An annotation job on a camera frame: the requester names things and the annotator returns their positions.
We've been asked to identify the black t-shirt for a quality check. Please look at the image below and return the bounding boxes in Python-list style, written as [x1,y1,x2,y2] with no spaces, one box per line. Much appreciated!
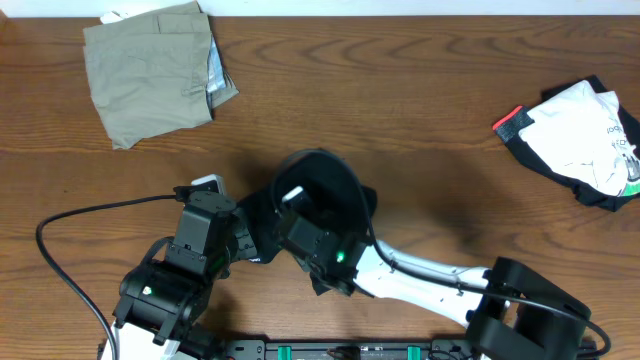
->
[238,149,378,264]

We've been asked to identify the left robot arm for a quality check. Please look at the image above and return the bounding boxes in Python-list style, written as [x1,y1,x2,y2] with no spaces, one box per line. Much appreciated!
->
[99,187,258,359]

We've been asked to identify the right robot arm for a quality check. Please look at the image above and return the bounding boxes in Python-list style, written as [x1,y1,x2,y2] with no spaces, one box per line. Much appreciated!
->
[276,212,591,360]

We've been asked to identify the folded khaki shorts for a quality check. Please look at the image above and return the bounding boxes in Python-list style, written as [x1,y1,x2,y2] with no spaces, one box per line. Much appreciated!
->
[83,1,239,149]

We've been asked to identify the black white printed garment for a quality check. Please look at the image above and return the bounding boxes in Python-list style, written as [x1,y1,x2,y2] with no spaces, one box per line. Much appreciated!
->
[492,75,639,212]

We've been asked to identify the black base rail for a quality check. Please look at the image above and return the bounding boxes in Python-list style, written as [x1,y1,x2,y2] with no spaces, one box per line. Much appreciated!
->
[219,338,596,360]

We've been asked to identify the left black cable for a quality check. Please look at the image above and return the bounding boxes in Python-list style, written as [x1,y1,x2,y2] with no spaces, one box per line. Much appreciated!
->
[35,193,179,360]

